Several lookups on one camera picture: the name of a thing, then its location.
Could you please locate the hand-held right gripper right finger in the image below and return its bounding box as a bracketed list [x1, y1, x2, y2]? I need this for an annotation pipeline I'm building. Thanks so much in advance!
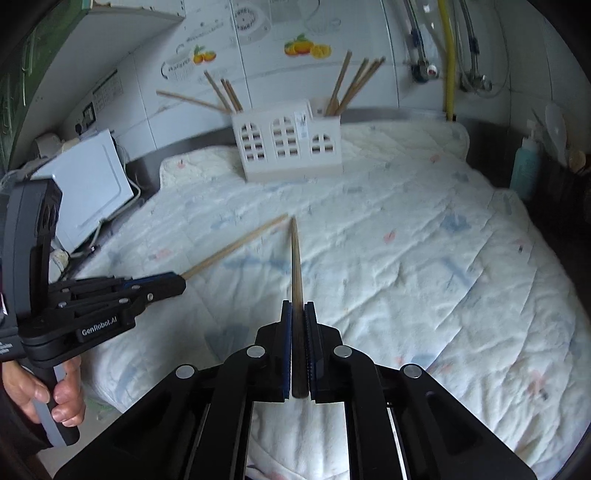
[304, 302, 539, 480]

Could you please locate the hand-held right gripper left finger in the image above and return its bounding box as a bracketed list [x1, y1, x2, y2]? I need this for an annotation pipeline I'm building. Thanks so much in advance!
[54, 300, 294, 480]

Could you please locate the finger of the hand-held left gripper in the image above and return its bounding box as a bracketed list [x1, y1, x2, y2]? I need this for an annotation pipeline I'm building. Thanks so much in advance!
[46, 292, 155, 326]
[48, 273, 188, 301]

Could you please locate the tapered wooden chopstick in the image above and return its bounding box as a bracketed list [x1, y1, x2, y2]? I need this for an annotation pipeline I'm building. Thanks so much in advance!
[181, 213, 289, 280]
[289, 217, 310, 400]

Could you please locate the cream plastic utensil holder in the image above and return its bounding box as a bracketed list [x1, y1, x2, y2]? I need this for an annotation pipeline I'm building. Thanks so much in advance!
[231, 98, 345, 183]

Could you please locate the bunch of wooden chopsticks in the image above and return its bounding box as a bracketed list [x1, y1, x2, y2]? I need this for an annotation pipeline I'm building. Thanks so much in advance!
[156, 51, 387, 117]

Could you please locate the person's left hand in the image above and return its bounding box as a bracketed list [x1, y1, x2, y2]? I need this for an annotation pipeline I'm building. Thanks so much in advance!
[0, 357, 87, 428]

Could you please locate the white countertop appliance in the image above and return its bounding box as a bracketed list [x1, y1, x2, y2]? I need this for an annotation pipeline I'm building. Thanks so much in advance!
[28, 128, 140, 254]

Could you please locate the white printed quilted blanket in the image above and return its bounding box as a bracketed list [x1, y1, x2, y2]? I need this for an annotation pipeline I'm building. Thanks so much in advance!
[85, 121, 591, 480]

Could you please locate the teal pump bottle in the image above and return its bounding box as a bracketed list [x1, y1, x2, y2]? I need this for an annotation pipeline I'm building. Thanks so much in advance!
[509, 119, 542, 195]

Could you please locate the black utensil container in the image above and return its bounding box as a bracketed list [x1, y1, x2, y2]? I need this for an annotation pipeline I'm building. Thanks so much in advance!
[530, 151, 591, 243]

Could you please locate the water valve with red knob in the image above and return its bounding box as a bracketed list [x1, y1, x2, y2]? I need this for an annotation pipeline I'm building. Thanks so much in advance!
[410, 59, 440, 85]

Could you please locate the metal angle valve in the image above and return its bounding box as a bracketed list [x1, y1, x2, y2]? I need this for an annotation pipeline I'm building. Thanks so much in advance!
[458, 69, 493, 96]

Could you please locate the yellow pipe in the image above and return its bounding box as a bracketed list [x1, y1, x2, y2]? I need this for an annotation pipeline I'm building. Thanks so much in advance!
[436, 0, 459, 123]

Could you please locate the white appliance cable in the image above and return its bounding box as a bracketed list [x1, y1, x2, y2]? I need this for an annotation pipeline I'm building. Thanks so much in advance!
[117, 173, 145, 217]

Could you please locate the green wall cabinet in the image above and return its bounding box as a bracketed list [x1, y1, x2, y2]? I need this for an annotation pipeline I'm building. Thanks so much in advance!
[0, 0, 186, 160]

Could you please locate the bowl wall sticker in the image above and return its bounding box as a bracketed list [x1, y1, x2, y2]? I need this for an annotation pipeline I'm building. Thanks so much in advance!
[161, 55, 195, 82]

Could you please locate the peach and lemon wall sticker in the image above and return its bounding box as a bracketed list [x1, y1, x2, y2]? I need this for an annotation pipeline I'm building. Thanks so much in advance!
[283, 34, 332, 59]

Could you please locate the clock wall sticker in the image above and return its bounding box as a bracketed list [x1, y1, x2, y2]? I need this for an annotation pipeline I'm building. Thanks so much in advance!
[232, 4, 267, 34]

